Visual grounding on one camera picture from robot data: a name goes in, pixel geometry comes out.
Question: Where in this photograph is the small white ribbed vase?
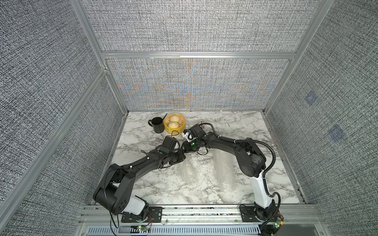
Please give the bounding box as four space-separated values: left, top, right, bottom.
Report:
178 159 198 185

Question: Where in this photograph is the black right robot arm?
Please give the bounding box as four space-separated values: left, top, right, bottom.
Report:
182 124 278 221

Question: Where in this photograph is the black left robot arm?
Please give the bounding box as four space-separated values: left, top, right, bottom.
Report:
93 136 185 219

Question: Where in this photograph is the steamed bun front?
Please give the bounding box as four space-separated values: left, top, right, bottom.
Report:
168 122 180 129

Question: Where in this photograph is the steamed bun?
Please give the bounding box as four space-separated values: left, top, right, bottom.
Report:
168 122 180 129
169 114 180 123

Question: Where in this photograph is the yellow bamboo steamer basket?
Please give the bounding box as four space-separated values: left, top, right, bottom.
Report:
163 113 186 135

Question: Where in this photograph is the steamed bun back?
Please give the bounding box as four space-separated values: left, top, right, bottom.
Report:
169 114 180 123

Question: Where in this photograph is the black mug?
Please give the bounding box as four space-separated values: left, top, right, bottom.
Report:
148 114 167 134

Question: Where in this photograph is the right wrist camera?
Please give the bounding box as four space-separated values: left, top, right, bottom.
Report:
182 129 196 142

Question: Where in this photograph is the black corrugated cable conduit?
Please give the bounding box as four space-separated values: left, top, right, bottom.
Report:
199 122 277 179

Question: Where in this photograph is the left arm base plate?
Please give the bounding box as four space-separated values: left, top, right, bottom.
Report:
121 206 163 224

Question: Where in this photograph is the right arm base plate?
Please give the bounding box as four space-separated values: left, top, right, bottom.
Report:
238 205 284 224

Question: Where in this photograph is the aluminium front rail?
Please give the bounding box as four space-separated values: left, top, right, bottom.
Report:
79 204 325 226

